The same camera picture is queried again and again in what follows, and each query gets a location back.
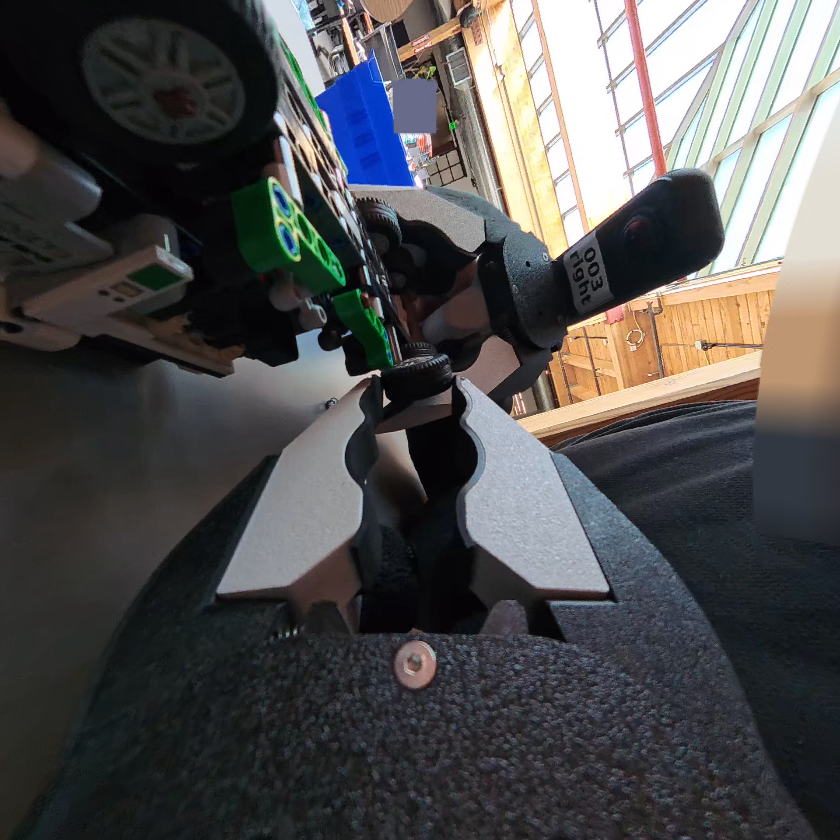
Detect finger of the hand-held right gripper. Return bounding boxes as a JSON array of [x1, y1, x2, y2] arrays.
[[350, 185, 487, 298], [374, 343, 521, 434]]

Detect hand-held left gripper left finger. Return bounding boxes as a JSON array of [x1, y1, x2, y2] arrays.
[[215, 374, 384, 636]]

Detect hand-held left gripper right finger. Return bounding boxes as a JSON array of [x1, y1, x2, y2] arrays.
[[453, 376, 614, 637]]

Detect small black lego wheel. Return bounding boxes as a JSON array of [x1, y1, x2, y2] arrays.
[[381, 353, 455, 403]]

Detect black green lego truck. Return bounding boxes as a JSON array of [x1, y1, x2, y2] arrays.
[[0, 0, 439, 380]]

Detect person's right hand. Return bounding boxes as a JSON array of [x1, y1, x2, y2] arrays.
[[419, 264, 491, 345]]

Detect blue plastic bin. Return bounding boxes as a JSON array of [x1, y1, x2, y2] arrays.
[[315, 49, 417, 188]]

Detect person's black clothing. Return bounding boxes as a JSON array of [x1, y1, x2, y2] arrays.
[[551, 400, 840, 840]]

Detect wooden ledge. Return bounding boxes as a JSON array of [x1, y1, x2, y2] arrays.
[[517, 351, 765, 441]]

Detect red steel column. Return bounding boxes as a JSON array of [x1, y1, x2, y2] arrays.
[[623, 0, 668, 179]]

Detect black wire grid rack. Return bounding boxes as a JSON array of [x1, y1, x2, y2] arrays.
[[423, 151, 468, 189]]

